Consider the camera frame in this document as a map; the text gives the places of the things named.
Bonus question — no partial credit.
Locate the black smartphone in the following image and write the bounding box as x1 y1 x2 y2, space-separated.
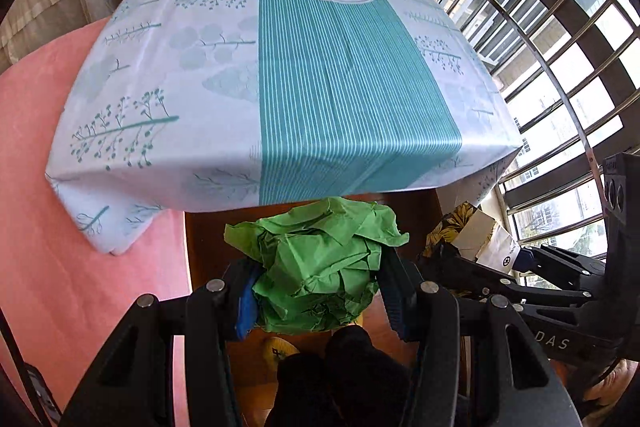
26 364 62 426

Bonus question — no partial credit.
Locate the green paper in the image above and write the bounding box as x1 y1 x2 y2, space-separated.
224 197 409 335

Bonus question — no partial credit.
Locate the window with metal grille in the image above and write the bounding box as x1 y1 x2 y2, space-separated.
437 0 639 258

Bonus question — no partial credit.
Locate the pink bed cover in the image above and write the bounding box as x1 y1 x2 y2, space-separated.
0 20 191 407

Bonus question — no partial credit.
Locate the person's right hand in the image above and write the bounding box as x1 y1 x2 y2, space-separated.
582 360 638 427

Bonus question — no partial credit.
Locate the teal white patterned tablecloth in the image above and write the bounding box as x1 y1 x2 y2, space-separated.
46 0 522 255

